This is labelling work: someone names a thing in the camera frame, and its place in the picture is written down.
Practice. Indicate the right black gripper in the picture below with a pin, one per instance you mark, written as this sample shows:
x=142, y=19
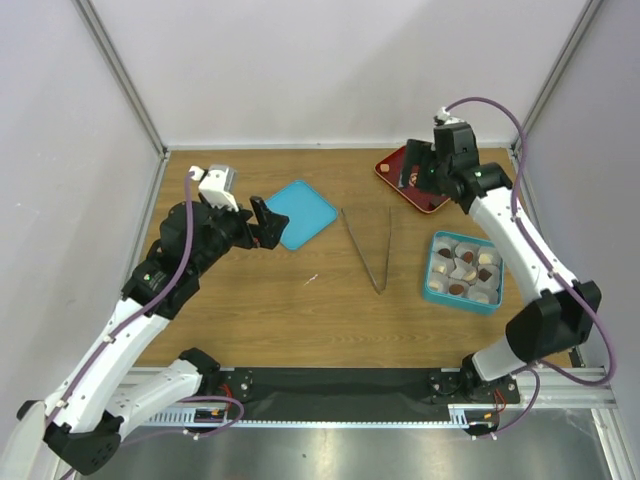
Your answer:
x=417, y=153

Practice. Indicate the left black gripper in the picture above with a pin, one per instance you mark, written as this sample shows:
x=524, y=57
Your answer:
x=266, y=233

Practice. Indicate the blue box lid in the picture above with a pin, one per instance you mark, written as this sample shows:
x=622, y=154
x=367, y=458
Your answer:
x=309, y=213

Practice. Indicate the metal tongs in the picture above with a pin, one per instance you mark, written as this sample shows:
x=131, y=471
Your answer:
x=370, y=230

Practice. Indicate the dark square chocolate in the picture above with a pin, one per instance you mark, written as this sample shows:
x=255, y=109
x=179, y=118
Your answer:
x=484, y=274

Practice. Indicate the dark round chocolate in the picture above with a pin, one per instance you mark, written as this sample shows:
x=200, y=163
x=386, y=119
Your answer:
x=456, y=289

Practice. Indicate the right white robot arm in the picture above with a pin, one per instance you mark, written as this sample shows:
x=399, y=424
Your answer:
x=558, y=308

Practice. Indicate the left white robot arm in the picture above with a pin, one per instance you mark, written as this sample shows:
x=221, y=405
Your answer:
x=85, y=420

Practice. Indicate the blue chocolate box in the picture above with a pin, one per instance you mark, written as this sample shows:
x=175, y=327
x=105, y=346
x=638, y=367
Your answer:
x=480, y=297

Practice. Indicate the red tray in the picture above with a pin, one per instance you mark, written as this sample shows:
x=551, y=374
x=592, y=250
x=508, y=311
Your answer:
x=418, y=199

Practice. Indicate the white scrap on table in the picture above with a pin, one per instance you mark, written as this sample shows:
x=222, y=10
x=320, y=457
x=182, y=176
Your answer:
x=314, y=277

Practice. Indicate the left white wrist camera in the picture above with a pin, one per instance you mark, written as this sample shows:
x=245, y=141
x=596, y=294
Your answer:
x=215, y=185

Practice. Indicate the slotted cable duct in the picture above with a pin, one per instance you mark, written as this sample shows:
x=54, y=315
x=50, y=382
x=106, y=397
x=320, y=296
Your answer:
x=191, y=417

